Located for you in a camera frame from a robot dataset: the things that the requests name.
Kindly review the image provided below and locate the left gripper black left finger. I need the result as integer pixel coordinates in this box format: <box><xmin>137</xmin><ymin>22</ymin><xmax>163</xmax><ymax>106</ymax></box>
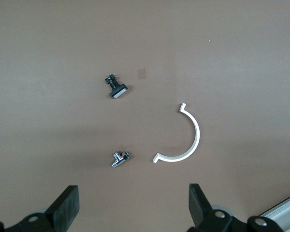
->
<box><xmin>0</xmin><ymin>185</ymin><xmax>80</xmax><ymax>232</ymax></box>

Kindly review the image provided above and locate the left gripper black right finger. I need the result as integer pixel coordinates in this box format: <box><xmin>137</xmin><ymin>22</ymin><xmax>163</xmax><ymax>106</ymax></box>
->
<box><xmin>188</xmin><ymin>183</ymin><xmax>285</xmax><ymax>232</ymax></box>

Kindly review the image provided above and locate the chrome tee fitting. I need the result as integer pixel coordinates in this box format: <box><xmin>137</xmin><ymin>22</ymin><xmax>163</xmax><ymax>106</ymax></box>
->
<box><xmin>111</xmin><ymin>151</ymin><xmax>131</xmax><ymax>168</ymax></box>

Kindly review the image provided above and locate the white semicircular bracket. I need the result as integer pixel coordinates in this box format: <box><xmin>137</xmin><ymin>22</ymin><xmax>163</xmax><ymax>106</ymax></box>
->
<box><xmin>152</xmin><ymin>102</ymin><xmax>201</xmax><ymax>164</ymax></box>

